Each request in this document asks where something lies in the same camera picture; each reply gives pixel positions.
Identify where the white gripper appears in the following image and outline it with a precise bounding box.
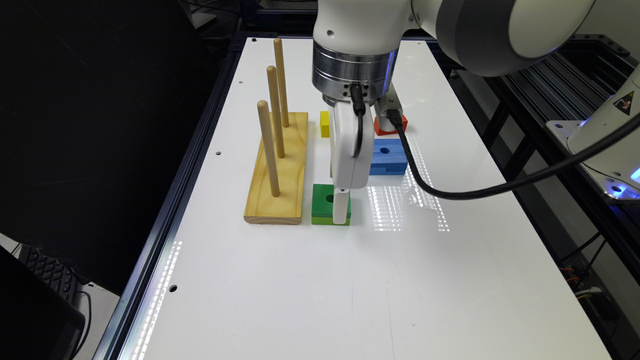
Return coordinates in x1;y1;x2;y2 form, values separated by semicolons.
329;101;374;224

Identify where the green wooden block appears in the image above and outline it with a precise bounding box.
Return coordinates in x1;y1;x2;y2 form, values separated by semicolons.
311;184;335;225

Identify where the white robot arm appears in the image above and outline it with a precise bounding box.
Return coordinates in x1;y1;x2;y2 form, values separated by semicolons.
312;0;594;224

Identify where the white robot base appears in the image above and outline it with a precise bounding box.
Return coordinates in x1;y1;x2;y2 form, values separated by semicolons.
546;70;639;203

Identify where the blue wooden block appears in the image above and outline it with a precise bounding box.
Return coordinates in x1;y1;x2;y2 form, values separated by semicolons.
369;139;408;175

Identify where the yellow wooden block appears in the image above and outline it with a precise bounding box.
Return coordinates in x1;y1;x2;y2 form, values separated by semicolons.
320;111;330;138

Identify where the red wooden block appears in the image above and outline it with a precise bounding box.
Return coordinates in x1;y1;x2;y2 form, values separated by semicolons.
374;117;397;136

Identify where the wooden peg base board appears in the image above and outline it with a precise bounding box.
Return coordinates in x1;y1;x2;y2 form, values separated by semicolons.
244;112;308;225

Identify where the front wooden peg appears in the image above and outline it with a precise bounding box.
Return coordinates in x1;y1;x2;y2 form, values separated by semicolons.
257;100;280;197

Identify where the wooden peg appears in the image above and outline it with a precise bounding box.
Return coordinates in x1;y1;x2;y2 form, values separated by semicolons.
266;65;285;159
257;100;280;197
273;38;289;128

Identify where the middle wooden peg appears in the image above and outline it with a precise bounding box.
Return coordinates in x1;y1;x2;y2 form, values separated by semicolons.
266;65;285;159

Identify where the rear wooden peg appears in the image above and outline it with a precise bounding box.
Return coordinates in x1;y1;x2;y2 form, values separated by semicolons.
273;38;289;128

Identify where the black keyboard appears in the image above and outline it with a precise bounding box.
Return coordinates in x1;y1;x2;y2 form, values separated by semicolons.
18;246;79;305

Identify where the black laptop corner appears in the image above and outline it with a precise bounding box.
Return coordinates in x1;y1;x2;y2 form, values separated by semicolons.
1;249;85;360

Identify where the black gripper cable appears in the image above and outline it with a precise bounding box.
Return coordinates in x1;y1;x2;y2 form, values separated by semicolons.
385;107;640;202

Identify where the black aluminium table frame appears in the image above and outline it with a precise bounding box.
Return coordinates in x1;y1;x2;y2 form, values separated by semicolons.
92;32;249;360

